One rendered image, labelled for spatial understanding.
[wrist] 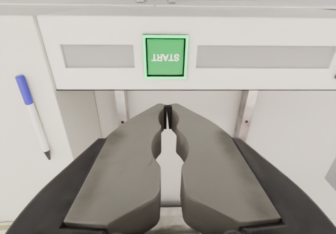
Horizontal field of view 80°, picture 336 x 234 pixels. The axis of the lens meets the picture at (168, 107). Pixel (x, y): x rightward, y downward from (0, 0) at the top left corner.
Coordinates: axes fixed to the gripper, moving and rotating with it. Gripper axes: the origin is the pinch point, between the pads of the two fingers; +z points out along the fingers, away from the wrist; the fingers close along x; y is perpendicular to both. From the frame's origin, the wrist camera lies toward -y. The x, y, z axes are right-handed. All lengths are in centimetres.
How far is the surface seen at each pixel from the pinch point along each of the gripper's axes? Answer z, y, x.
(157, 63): 14.3, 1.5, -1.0
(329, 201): 35, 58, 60
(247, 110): 25.7, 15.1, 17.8
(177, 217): 23, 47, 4
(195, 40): 14.7, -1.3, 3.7
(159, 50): 14.3, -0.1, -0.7
